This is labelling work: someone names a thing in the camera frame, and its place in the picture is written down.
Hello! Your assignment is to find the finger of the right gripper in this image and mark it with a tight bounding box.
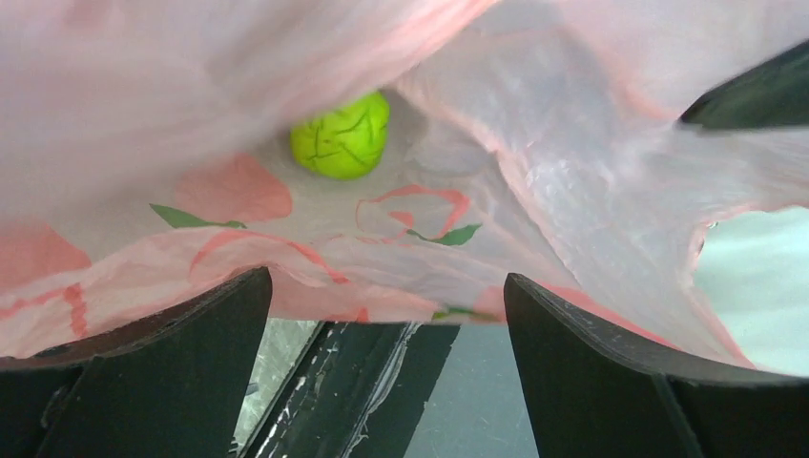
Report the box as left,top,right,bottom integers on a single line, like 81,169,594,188
679,41,808,130

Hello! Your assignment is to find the green fake lime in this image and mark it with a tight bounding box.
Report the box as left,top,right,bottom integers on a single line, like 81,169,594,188
290,92,390,180

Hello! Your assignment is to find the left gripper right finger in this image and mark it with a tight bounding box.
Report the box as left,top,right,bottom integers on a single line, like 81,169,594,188
504,274,808,457

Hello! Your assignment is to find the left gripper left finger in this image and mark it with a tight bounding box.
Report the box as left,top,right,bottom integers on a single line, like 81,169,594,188
1,268,272,457

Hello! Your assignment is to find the pink plastic bag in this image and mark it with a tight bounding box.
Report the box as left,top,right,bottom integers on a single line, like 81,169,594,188
1,1,808,375

